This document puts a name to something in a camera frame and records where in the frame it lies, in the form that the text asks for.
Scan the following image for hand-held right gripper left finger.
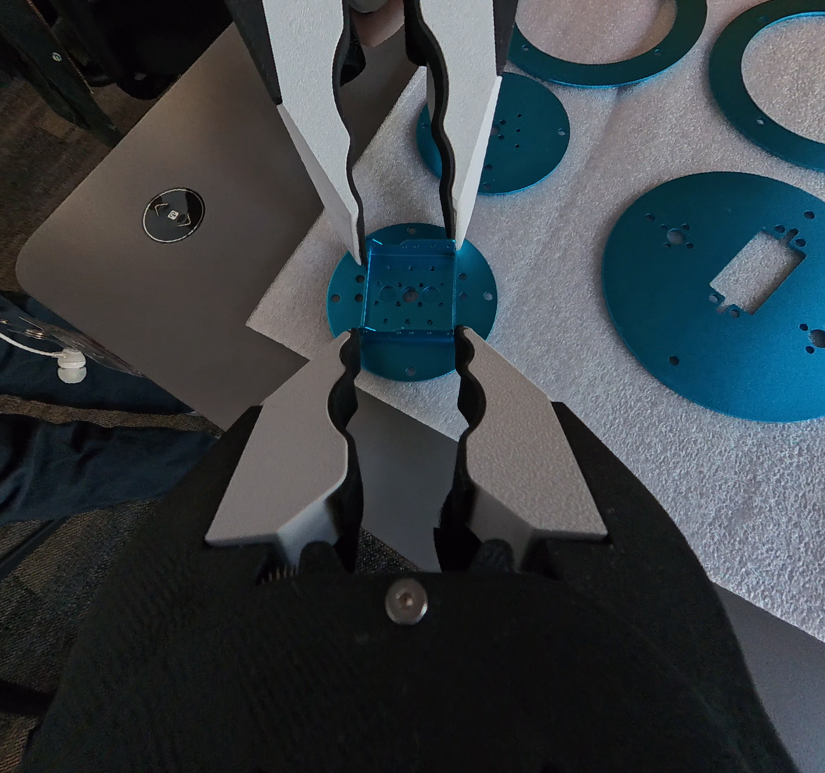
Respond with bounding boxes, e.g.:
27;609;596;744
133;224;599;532
206;330;363;571

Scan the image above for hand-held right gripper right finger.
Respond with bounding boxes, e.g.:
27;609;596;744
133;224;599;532
437;327;608;571

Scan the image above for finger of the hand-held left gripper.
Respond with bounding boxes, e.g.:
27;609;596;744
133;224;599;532
403;0;504;247
250;0;368;266

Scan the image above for small blue metal disc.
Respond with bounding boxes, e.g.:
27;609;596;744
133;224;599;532
327;223;498;379

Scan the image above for blue metal bracket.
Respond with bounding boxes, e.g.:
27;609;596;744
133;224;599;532
362;238;460;339

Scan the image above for grey desk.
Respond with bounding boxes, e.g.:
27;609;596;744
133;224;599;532
14;0;825;773

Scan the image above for round black desk control panel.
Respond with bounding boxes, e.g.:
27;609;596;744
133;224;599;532
142;188;206;245

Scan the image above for person's left hand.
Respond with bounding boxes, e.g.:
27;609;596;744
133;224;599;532
353;5;408;47

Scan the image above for white foam sheet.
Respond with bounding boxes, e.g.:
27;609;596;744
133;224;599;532
247;0;825;635

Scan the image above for black office chair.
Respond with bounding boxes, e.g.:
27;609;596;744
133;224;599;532
0;0;223;149

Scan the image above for medium blue metal disc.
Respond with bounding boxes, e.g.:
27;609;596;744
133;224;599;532
416;70;571;195

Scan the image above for large blue disc rectangular cutout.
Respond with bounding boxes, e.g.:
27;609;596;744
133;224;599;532
601;171;825;424

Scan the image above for blue metal ring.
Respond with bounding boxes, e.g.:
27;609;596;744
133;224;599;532
709;0;825;173
506;0;708;87

